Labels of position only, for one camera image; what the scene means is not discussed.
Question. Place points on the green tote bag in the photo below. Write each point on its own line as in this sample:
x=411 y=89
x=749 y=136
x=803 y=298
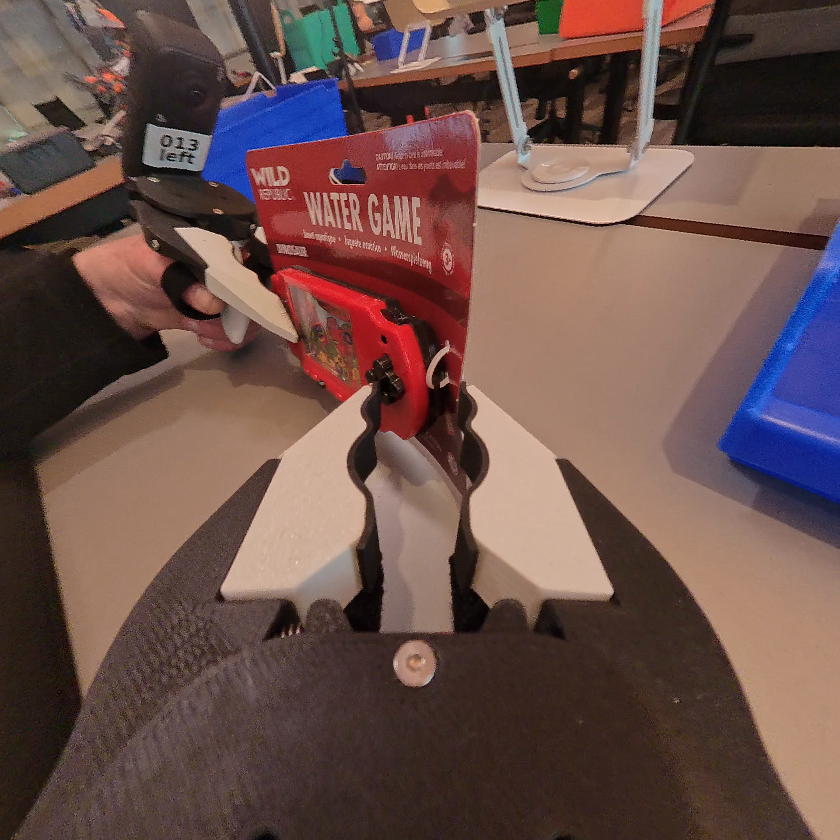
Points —
x=315 y=33

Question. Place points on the black tripod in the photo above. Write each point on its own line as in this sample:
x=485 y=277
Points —
x=344 y=65

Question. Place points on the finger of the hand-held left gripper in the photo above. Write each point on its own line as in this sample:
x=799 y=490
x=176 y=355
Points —
x=236 y=289
x=241 y=247

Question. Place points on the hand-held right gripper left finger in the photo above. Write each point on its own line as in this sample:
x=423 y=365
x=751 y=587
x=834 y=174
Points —
x=302 y=525

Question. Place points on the black storage crate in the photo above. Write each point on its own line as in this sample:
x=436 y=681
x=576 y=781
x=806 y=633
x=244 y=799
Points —
x=46 y=161

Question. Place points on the person's left hand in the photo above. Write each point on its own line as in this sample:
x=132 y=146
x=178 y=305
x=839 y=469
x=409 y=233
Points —
x=124 y=282

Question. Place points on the orange plastic bin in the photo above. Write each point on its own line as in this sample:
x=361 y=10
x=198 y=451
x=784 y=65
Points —
x=623 y=16

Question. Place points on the small white stand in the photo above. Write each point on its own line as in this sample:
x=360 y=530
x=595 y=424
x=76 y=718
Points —
x=413 y=62

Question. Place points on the red handheld toy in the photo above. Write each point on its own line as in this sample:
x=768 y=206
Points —
x=394 y=216

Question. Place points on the blue plastic bin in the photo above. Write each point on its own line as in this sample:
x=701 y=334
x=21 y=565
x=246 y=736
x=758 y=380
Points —
x=787 y=420

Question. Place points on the orange black toy robot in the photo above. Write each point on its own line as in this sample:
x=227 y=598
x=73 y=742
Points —
x=98 y=85

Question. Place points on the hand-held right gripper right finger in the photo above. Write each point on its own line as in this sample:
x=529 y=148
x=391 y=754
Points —
x=531 y=525

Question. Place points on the black pole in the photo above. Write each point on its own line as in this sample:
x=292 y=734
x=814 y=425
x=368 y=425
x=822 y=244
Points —
x=253 y=33

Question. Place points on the green plastic box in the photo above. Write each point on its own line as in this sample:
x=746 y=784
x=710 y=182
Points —
x=548 y=16

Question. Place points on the blue bin with tag sticker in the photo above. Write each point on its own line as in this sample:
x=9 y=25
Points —
x=289 y=124

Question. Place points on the small blue bin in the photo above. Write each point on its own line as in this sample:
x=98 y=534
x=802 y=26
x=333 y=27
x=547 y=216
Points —
x=387 y=43

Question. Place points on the person's left forearm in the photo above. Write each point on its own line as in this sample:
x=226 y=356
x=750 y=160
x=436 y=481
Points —
x=52 y=341

